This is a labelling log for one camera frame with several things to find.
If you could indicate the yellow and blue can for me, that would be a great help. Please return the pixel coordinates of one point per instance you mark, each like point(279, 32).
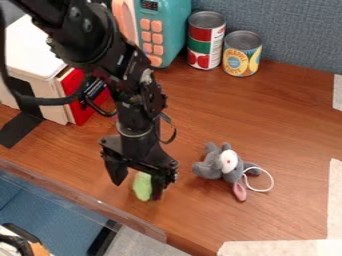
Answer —
point(241, 53)

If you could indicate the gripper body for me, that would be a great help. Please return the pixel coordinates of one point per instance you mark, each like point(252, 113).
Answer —
point(141, 148)

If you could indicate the teal toy microwave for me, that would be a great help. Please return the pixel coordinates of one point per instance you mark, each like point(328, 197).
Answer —
point(156, 26)

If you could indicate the green toy broccoli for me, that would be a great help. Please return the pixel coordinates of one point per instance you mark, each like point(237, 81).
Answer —
point(142, 186)

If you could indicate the red and white can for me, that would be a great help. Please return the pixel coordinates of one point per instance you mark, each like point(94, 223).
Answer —
point(205, 40)

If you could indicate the red drawer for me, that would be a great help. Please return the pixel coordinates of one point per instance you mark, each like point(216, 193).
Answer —
point(82, 96)

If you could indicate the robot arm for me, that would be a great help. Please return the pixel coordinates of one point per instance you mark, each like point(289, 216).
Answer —
point(87, 36)

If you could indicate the cabinet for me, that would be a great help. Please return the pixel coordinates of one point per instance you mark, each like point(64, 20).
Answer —
point(33, 66)

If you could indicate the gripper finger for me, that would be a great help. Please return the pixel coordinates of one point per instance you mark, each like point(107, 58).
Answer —
point(116, 171)
point(158, 186)

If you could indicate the grey plush mouse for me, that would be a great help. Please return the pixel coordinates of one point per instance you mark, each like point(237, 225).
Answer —
point(222, 165)

